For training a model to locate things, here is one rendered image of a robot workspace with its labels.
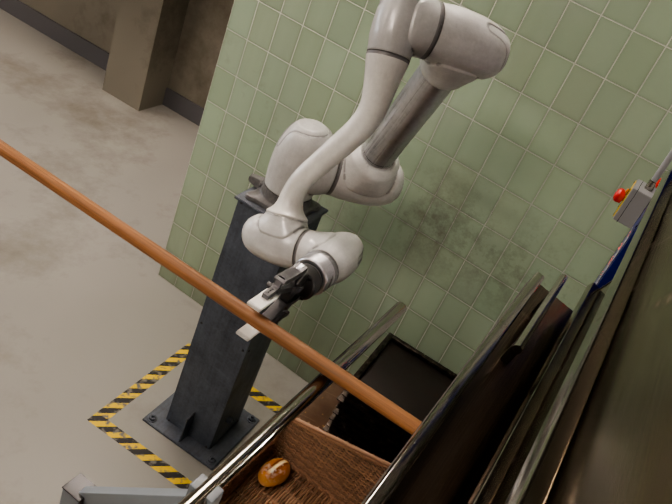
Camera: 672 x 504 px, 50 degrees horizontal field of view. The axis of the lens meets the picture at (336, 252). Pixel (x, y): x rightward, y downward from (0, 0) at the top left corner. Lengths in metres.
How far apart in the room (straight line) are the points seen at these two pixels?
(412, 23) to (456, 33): 0.10
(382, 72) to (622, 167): 0.98
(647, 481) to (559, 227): 1.99
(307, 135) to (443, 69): 0.51
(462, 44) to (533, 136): 0.78
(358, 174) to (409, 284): 0.74
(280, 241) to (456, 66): 0.56
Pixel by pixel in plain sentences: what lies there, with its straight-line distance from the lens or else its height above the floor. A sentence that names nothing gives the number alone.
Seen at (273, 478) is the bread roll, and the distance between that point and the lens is 1.92.
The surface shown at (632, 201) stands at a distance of 2.01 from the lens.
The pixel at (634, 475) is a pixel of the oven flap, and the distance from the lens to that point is 0.50.
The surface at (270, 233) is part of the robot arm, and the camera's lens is 1.67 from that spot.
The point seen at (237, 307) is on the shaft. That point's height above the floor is 1.20.
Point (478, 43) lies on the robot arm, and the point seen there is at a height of 1.72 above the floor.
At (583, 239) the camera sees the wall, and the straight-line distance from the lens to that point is 2.44.
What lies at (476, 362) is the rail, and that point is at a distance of 1.16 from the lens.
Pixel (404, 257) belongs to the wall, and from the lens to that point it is 2.66.
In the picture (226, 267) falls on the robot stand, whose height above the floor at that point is 0.75.
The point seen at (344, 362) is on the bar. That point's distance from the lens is 1.44.
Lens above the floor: 2.07
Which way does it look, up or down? 31 degrees down
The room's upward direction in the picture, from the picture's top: 23 degrees clockwise
